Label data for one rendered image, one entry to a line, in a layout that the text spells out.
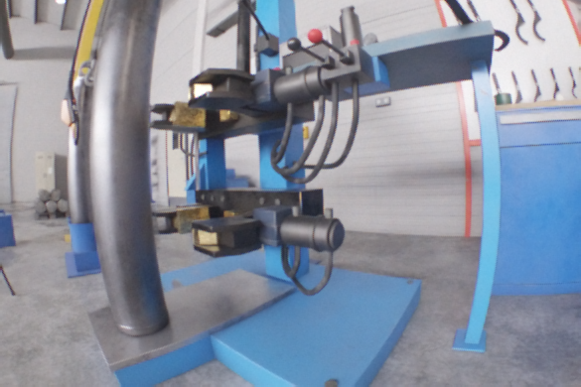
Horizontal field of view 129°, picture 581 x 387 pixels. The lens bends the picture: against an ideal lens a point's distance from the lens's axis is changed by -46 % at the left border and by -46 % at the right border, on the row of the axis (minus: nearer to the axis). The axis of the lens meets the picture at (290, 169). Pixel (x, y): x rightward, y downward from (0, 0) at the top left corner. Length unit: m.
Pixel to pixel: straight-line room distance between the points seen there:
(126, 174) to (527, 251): 1.68
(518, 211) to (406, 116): 1.63
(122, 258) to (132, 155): 0.32
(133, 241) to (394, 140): 2.37
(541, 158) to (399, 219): 1.70
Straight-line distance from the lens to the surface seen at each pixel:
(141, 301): 0.92
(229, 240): 0.81
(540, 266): 1.50
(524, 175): 1.38
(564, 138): 1.45
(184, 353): 0.97
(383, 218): 2.74
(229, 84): 0.82
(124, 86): 0.88
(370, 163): 2.73
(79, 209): 2.14
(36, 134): 11.73
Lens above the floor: 0.67
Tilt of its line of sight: 1 degrees up
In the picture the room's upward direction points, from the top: 3 degrees counter-clockwise
